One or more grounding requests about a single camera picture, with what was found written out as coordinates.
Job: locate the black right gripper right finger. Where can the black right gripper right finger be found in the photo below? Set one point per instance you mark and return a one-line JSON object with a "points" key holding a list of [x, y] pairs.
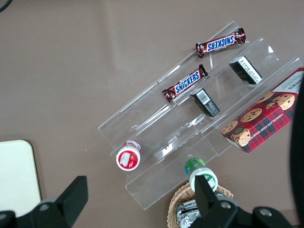
{"points": [[221, 213]]}

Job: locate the beige plastic tray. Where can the beige plastic tray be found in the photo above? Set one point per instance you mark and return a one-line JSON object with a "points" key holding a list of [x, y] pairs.
{"points": [[16, 178]]}

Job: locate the brown Snickers bar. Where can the brown Snickers bar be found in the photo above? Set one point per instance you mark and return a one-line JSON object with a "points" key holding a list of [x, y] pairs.
{"points": [[221, 42], [186, 84]]}

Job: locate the silver foil pack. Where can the silver foil pack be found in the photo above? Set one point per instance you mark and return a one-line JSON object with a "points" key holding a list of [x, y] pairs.
{"points": [[187, 213]]}

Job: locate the red tartan cookie box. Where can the red tartan cookie box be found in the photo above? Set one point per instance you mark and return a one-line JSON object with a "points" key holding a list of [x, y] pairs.
{"points": [[263, 121]]}

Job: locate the small black box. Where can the small black box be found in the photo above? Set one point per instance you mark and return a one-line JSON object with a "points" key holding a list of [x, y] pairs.
{"points": [[247, 70], [205, 103]]}

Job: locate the small deep wicker basket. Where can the small deep wicker basket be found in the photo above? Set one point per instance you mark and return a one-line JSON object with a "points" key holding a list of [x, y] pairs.
{"points": [[177, 202]]}

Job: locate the green yogurt cup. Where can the green yogurt cup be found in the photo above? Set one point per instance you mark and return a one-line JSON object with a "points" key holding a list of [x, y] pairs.
{"points": [[204, 174]]}

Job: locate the red yogurt cup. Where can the red yogurt cup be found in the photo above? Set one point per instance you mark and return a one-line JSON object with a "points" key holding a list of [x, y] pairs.
{"points": [[128, 158]]}

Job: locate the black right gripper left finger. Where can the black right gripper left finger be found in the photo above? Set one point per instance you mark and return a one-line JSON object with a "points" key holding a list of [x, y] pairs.
{"points": [[47, 213]]}

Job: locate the clear acrylic stepped stand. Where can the clear acrylic stepped stand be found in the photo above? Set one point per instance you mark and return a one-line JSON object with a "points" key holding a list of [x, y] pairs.
{"points": [[266, 71], [154, 133]]}

